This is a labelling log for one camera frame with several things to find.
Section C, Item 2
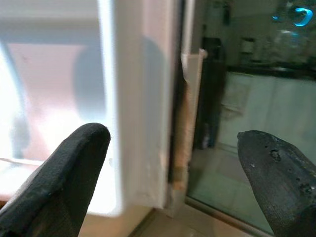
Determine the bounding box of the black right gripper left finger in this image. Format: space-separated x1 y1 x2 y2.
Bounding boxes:
0 122 111 237

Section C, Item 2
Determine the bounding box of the glossy black fridge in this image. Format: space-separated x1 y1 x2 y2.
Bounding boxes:
0 0 316 237

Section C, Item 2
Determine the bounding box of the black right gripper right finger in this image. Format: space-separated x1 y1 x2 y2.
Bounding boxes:
237 130 316 237

